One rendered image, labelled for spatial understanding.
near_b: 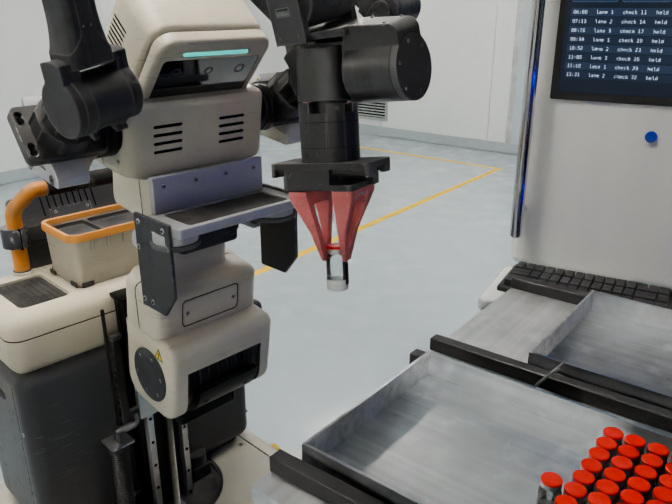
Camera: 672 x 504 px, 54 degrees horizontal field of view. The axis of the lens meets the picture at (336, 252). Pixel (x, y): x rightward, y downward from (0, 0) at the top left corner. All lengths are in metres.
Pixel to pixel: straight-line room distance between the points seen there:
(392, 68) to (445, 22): 6.23
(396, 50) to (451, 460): 0.45
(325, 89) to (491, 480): 0.44
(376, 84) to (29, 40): 5.43
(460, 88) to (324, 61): 6.14
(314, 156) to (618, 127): 0.92
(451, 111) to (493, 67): 0.60
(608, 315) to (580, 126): 0.46
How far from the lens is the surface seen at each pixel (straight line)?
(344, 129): 0.63
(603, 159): 1.47
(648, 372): 1.02
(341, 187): 0.61
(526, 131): 1.42
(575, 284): 1.41
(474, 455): 0.79
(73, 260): 1.43
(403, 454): 0.78
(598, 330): 1.11
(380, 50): 0.58
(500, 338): 1.04
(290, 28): 0.61
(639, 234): 1.50
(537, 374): 0.93
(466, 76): 6.71
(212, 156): 1.16
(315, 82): 0.62
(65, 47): 0.91
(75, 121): 0.91
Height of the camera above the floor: 1.36
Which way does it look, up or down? 21 degrees down
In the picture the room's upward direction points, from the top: straight up
